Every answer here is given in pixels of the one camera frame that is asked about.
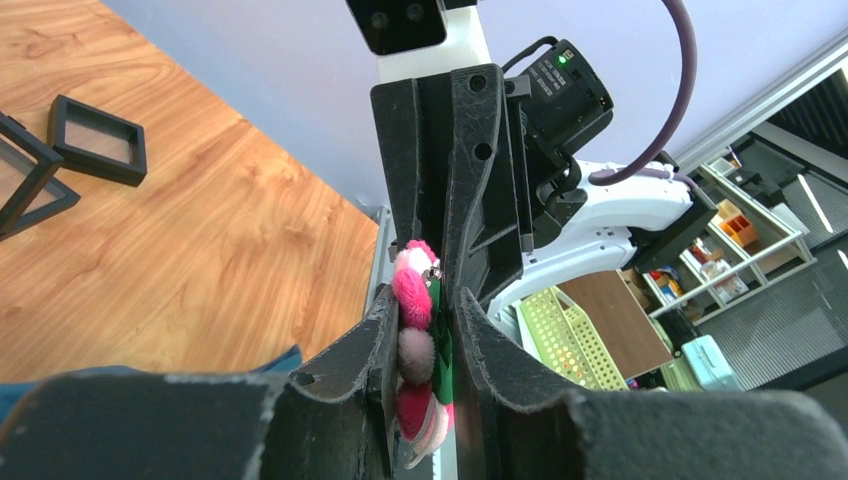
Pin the teal storage box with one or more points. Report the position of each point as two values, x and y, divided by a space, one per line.
709 365

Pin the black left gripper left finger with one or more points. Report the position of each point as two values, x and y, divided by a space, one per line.
331 418

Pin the green perforated basket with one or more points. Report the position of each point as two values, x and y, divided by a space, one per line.
560 335

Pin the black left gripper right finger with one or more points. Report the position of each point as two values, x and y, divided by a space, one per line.
517 419

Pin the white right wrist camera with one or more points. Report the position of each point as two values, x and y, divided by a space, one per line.
420 38

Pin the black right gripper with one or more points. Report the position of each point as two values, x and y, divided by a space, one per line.
414 118

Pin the black square frame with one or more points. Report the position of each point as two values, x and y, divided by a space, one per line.
30 193
97 143

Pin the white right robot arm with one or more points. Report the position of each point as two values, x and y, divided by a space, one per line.
640 222

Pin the white storage shelf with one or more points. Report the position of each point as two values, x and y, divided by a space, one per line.
744 250

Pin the pink white flower brooch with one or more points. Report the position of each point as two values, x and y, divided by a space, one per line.
425 399

